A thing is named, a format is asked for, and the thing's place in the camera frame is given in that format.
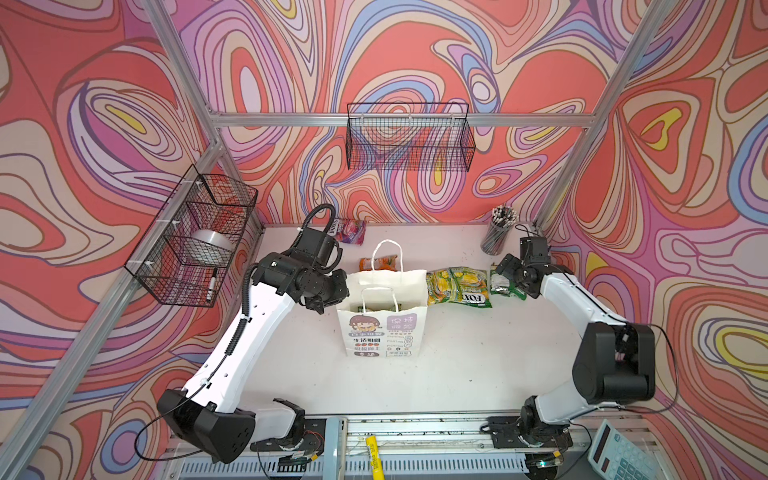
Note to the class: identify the purple Fox's candy bag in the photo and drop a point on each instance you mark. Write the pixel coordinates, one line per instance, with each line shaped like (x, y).
(349, 231)

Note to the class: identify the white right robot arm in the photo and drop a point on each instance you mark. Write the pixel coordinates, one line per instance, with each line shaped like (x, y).
(615, 362)

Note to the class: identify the black wire basket back wall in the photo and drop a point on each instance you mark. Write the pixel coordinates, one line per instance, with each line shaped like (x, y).
(445, 145)

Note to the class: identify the white printed paper bag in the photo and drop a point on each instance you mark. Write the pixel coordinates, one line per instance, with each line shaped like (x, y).
(385, 314)

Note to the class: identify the aluminium frame rail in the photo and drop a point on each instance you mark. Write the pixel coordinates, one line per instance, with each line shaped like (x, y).
(340, 119)

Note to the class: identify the orange snack bag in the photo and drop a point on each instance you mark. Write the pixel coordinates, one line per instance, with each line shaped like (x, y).
(387, 262)

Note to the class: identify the yellow green Fox's candy bag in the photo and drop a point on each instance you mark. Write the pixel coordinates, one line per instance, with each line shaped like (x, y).
(459, 285)

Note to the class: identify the black wire basket wall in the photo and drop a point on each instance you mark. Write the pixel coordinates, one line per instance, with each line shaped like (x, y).
(445, 145)
(184, 257)

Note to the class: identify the black marker pen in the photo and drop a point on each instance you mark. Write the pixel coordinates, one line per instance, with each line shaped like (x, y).
(210, 293)

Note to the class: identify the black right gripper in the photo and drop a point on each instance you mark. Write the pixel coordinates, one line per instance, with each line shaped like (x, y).
(513, 261)

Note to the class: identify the cup of striped straws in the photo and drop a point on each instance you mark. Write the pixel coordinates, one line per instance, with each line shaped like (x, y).
(502, 219)

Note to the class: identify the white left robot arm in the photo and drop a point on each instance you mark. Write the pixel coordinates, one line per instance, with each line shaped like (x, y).
(206, 411)

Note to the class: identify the yellow handled tool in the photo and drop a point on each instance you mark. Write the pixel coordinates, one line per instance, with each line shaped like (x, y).
(377, 470)

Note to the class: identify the small green snack bag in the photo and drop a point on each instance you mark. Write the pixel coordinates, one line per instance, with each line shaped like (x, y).
(500, 285)

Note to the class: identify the black wire basket left wall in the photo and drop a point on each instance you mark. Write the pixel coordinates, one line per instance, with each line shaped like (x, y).
(184, 257)

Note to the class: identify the white calculator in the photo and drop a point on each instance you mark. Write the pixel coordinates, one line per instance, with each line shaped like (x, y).
(612, 455)

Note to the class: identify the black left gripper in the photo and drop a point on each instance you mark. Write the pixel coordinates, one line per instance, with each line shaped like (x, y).
(341, 292)

